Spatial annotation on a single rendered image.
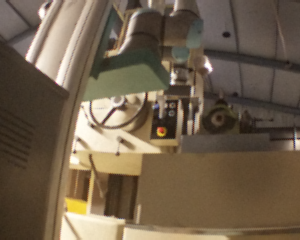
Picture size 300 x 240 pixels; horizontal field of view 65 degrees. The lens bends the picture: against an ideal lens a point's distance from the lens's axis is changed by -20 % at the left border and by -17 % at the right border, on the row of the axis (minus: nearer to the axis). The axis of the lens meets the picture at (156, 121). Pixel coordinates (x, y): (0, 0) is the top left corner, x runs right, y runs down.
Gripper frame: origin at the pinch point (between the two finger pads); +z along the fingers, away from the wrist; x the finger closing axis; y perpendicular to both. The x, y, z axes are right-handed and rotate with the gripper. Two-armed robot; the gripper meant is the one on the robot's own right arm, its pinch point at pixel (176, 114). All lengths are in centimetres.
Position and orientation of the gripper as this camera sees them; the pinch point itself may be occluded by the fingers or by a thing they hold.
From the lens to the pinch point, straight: 126.1
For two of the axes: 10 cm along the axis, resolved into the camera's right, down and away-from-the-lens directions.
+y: -3.8, 0.0, -9.3
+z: -0.9, 10.0, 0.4
